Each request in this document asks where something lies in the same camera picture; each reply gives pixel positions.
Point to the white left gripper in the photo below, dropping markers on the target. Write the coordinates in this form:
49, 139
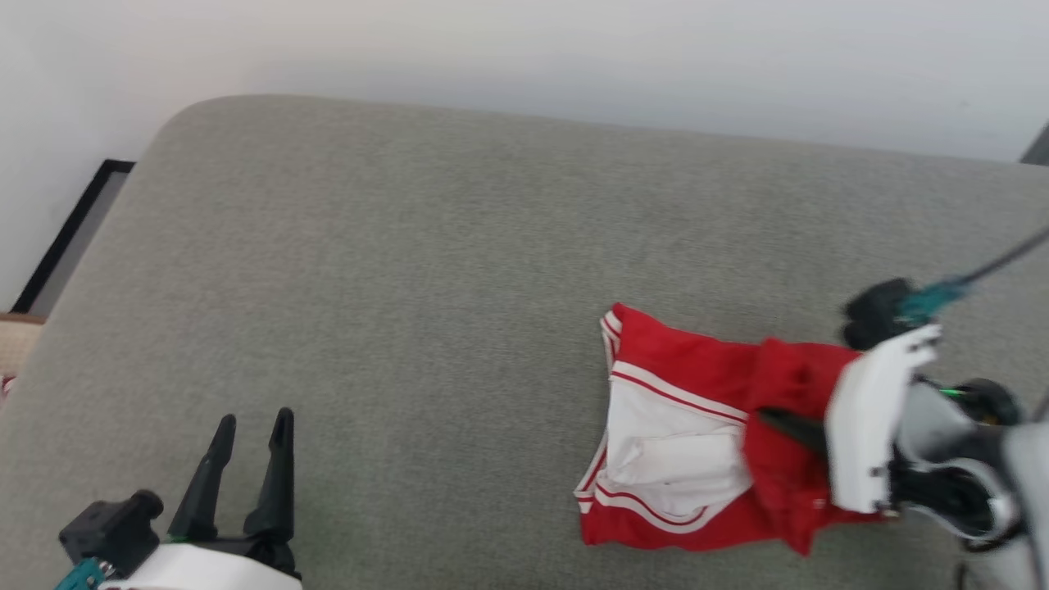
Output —
205, 569

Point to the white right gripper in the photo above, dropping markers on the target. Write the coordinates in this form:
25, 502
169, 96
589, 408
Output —
860, 426

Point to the red white basketball jersey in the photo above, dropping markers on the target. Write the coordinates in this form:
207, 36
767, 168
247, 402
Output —
680, 393

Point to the beige object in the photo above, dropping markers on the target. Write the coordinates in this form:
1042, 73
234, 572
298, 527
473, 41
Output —
18, 348

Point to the grey fabric sofa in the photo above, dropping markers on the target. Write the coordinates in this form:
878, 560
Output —
410, 287

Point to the black skirting strip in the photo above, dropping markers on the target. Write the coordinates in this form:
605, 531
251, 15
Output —
70, 238

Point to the grey metal pole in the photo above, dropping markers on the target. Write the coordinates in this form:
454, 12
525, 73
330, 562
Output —
1039, 147

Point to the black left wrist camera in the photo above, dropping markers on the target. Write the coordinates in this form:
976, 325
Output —
111, 528

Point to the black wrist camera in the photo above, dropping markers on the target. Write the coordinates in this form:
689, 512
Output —
111, 528
877, 311

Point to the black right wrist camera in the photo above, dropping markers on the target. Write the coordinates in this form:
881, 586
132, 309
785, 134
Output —
877, 311

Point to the teal right camera connector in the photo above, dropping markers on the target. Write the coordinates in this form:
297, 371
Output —
930, 301

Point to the teal camera connector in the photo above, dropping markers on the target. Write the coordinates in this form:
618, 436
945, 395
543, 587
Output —
930, 301
78, 576

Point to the teal left camera connector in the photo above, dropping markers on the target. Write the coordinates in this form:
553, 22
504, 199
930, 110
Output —
78, 576

